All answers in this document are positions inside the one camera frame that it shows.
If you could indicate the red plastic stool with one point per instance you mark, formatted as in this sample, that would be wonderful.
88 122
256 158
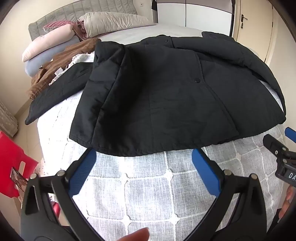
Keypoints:
13 162

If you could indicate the white sliding-door wardrobe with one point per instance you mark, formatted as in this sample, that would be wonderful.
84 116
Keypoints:
192 14

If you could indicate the blue-grey pillow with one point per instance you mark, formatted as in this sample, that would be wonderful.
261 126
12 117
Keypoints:
46 60

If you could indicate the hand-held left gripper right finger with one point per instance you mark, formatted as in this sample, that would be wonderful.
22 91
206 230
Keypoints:
205 171

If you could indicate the photo card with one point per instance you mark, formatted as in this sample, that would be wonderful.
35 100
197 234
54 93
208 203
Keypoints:
18 180

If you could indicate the patterned beige curtain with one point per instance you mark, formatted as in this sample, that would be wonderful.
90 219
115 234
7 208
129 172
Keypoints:
7 118

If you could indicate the brown cloth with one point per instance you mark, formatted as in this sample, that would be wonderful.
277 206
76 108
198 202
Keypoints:
64 55

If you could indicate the pink blanket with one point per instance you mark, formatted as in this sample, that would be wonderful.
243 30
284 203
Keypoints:
60 23

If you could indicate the black quilted garment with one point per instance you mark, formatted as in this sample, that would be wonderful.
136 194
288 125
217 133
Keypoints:
60 92

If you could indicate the black hanging bag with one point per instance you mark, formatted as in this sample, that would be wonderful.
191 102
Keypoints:
154 4

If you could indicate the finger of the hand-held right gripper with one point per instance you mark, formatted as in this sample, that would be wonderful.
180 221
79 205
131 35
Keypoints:
275 146
291 133

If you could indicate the white lace cloth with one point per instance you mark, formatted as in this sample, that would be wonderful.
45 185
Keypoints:
79 56

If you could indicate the grey padded headboard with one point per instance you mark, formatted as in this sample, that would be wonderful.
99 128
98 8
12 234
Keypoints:
69 14

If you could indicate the cream door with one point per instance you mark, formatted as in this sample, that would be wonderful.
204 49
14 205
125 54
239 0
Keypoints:
254 27

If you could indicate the person's left hand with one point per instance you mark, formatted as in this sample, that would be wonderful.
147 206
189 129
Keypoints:
136 234

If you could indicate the bed with grey sheet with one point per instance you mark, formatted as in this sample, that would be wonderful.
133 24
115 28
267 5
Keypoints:
180 30

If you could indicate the person's right hand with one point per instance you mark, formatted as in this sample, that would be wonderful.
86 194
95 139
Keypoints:
288 200

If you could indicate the beige crinkled pillow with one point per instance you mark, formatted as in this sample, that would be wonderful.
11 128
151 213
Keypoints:
115 23

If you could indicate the cream pink pillow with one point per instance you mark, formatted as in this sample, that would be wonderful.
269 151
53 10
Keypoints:
48 40

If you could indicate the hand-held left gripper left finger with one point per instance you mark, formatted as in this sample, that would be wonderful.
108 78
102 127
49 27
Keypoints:
83 171

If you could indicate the black padded jacket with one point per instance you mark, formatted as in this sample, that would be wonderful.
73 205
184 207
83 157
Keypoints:
161 104

